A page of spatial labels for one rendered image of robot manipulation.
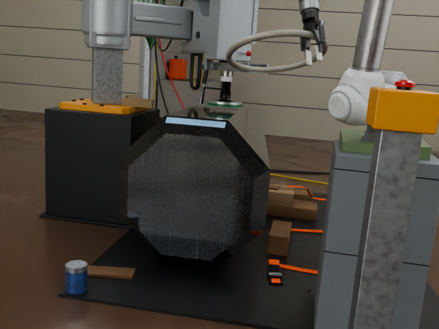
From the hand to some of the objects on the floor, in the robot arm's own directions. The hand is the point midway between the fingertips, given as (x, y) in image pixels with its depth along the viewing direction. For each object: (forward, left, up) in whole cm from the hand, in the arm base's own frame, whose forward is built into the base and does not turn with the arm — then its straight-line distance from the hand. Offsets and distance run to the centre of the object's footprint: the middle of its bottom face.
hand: (313, 56), depth 209 cm
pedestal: (+158, -62, -114) cm, 204 cm away
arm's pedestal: (-30, +16, -117) cm, 122 cm away
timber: (+25, -54, -117) cm, 132 cm away
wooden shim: (+93, +28, -110) cm, 147 cm away
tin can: (+97, +50, -108) cm, 154 cm away
